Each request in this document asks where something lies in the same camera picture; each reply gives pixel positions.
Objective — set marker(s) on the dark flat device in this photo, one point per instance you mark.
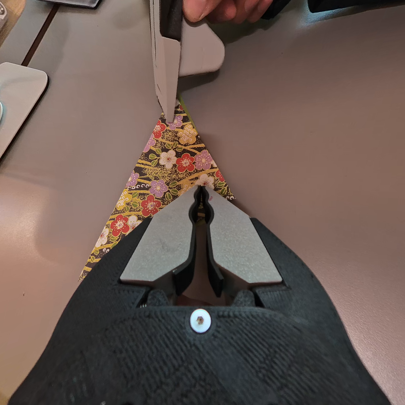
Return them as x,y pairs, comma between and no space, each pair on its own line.
72,2

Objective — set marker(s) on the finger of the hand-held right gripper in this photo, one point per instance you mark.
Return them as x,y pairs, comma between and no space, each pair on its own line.
169,79

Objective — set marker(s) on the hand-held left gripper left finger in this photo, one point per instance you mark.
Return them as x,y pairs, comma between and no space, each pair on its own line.
161,250

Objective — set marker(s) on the grey rounded plate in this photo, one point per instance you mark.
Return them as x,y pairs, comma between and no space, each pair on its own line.
19,101

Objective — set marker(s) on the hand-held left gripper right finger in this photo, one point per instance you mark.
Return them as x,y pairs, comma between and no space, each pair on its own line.
243,250

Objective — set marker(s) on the person's right hand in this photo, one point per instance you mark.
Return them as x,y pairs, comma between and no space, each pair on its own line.
221,9

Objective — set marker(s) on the floral origami paper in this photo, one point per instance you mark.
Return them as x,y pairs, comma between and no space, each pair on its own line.
177,161

